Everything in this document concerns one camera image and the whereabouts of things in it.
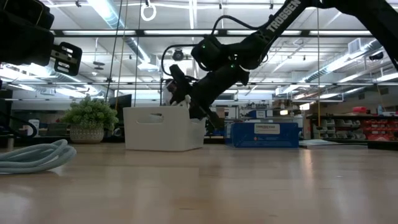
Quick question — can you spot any round black overhead camera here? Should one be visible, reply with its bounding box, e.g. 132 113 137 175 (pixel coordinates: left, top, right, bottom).
172 48 185 62

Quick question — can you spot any thick pale USB-C cable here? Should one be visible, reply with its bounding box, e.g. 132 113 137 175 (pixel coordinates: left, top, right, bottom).
0 139 77 175

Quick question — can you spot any dark computer monitor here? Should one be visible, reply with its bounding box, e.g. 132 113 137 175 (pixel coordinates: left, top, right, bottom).
108 93 132 111

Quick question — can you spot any black aluminium rig frame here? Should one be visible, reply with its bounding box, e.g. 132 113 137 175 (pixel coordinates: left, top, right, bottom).
49 29 374 39

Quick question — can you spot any small white container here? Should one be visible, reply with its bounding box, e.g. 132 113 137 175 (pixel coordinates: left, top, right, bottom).
27 119 40 138

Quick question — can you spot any white plastic basket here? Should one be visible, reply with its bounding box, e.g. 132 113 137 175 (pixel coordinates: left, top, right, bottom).
123 105 206 152

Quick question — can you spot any white cylindrical container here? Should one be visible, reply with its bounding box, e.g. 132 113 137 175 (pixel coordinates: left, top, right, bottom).
161 79 172 106

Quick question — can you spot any green potted plant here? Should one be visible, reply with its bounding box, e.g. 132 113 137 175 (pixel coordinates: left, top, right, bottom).
60 95 119 145

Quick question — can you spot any white hanging cable loop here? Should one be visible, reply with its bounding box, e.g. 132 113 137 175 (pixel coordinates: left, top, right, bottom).
140 0 157 22

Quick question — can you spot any blue controller box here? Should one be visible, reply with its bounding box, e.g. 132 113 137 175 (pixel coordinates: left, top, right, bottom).
230 121 300 149

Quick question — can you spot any dark shelf with red bins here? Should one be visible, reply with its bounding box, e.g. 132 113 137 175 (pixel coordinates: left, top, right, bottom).
306 105 398 150

